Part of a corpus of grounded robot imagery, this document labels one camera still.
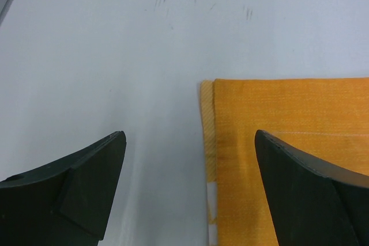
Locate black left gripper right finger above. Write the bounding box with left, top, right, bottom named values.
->
left=255, top=130, right=368, bottom=245

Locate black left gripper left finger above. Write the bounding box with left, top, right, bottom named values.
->
left=1, top=131, right=126, bottom=245

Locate orange cartoon print cloth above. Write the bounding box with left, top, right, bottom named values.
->
left=200, top=78, right=368, bottom=245

